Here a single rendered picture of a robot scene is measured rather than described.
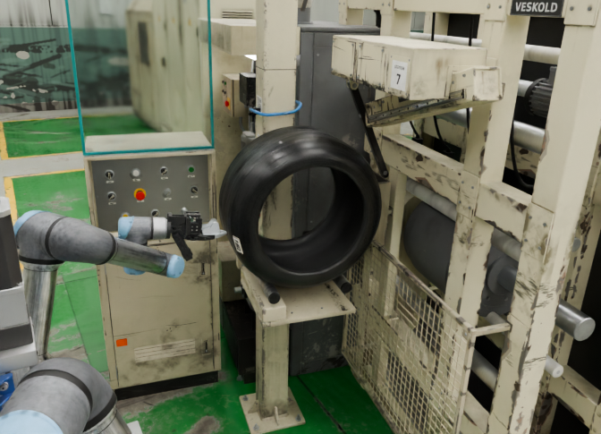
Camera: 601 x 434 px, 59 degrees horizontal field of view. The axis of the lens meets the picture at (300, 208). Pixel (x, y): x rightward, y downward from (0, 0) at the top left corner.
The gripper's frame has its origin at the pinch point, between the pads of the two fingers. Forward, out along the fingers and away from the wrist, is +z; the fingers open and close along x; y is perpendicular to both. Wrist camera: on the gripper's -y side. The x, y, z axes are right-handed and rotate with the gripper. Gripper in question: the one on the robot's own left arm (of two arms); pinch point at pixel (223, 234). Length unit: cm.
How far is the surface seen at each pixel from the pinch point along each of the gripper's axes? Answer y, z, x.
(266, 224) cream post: -5.5, 23.1, 24.2
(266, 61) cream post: 59, 15, 24
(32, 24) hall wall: 13, -159, 875
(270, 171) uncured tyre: 27.3, 10.8, -11.4
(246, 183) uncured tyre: 21.8, 4.0, -8.6
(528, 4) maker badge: 88, 69, -43
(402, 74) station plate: 64, 40, -33
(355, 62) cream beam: 64, 40, 1
